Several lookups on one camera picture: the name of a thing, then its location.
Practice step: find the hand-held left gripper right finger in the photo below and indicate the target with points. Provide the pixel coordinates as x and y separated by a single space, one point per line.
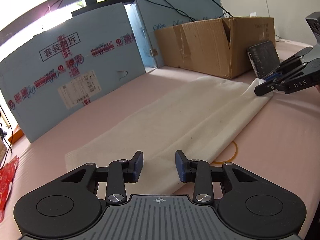
180 166

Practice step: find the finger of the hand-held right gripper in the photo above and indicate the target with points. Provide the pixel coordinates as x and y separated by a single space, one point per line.
271 87
295 58

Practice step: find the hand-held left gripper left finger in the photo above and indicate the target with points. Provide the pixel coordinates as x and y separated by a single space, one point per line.
138 166

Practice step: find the white cloth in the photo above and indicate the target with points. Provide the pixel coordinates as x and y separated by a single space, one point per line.
187 110

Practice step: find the yellow rubber band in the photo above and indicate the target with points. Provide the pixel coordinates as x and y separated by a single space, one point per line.
236 152

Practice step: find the black smartphone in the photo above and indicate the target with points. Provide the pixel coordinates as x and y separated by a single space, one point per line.
265 57

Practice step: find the open brown cardboard box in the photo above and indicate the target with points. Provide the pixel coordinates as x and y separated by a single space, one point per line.
200 47

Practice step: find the large blue cardboard box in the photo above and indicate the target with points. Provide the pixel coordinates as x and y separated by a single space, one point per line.
105 55

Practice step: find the orange board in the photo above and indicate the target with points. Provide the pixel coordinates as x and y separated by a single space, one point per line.
16 135

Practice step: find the red paper cutting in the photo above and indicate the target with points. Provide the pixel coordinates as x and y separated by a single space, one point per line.
7 187

